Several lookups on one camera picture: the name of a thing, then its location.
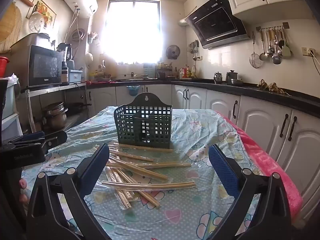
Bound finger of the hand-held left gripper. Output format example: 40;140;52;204
9;131;45;145
40;130;68;153

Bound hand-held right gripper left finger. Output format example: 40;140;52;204
26;143;113;240

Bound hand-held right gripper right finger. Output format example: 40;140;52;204
208;144;292;240

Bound pile of chopsticks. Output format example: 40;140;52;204
94;142;196;209

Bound green utensil basket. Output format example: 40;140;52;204
114;92;173;149

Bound person's left hand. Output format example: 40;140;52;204
19;178;29;203

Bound stacked steel pots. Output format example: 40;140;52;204
41;101;69;131

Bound plastic drawer unit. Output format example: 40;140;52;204
0;79;23;141

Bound pink towel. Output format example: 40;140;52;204
214;110;303;221

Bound metal shelf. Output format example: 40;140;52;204
21;83;87;131

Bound cartoon printed tablecloth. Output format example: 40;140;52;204
21;106;262;240

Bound blue plastic box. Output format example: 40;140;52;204
68;69;83;83

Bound dark bottle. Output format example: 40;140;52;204
61;54;70;84

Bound black microwave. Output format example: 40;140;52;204
11;44;63;88

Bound red bucket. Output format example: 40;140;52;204
0;56;10;78

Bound blue hanging basket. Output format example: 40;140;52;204
126;85;141;97

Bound black countertop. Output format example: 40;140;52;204
86;78;320;111

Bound blender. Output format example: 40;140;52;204
57;42;73;61

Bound grey rice cooker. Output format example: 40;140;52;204
32;33;51;48

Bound dried roots pile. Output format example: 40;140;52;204
257;79;286;95

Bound woven bamboo tray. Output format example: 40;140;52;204
0;2;23;53

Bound white perforated plate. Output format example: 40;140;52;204
28;11;48;34

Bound small steel ladle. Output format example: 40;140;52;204
259;29;268;61

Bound large steel ladle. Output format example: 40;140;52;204
272;29;282;65

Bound framed fruit picture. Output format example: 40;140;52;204
26;0;57;28

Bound window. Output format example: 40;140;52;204
104;0;162;65

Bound black range hood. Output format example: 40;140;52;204
184;0;251;50

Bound coiled hose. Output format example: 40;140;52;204
71;28;86;43

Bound white wall holder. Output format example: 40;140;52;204
87;32;100;45

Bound wire mesh strainer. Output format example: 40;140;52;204
249;32;262;69

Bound wall fan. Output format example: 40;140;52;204
166;44;181;60

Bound utensil rail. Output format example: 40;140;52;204
255;22;290;31

